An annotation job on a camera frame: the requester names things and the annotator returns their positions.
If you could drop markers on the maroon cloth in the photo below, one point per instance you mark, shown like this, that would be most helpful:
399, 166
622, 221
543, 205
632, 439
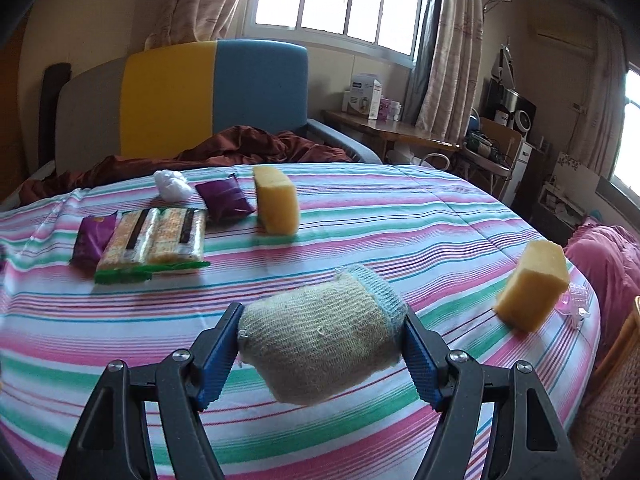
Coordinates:
240, 145

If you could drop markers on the grey yellow blue armchair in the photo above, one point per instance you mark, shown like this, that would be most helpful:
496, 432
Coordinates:
260, 85

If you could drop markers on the beige knitted sock roll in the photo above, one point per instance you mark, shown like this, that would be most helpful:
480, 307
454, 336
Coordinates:
320, 335

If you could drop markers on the pink patterned curtain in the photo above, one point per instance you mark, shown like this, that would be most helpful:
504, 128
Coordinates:
445, 50
200, 0

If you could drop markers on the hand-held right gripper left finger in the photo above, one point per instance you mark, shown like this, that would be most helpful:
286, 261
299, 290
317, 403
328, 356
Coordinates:
220, 365

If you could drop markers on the small white jar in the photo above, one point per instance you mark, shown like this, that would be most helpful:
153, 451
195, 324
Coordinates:
397, 111

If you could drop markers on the wooden desk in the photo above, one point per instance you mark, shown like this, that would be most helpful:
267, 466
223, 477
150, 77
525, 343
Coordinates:
390, 132

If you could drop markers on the purple snack packet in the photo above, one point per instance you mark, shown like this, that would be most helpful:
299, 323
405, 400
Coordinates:
222, 200
90, 240

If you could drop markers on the clear plastic clip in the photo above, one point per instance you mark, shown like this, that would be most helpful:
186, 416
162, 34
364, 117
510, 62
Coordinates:
577, 305

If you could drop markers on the pink blanket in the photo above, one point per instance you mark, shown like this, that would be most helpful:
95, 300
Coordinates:
605, 260

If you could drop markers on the clear cracker pack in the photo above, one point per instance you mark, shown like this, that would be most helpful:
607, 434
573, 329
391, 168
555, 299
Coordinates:
155, 235

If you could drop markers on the wicker chair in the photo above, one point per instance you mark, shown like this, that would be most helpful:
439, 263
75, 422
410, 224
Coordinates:
615, 410

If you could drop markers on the silver pot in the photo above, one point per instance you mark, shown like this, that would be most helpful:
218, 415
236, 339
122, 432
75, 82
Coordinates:
511, 102

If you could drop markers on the side window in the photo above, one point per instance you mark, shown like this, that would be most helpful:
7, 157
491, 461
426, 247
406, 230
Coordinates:
630, 130

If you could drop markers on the pink box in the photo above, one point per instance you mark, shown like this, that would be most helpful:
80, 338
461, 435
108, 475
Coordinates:
386, 109

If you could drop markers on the white cabinet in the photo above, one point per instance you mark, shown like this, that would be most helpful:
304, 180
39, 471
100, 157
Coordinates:
517, 175

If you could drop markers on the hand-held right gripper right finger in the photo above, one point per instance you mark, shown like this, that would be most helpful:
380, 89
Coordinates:
422, 365

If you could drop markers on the cardboard box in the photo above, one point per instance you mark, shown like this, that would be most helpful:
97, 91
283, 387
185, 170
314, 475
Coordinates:
500, 135

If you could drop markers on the white printed carton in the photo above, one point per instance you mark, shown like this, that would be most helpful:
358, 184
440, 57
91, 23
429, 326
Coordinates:
360, 95

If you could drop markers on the yellow sponge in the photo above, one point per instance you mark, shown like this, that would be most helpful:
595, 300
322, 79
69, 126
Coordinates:
277, 200
530, 285

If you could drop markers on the white crumpled plastic bag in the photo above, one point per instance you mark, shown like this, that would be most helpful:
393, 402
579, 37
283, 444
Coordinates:
170, 183

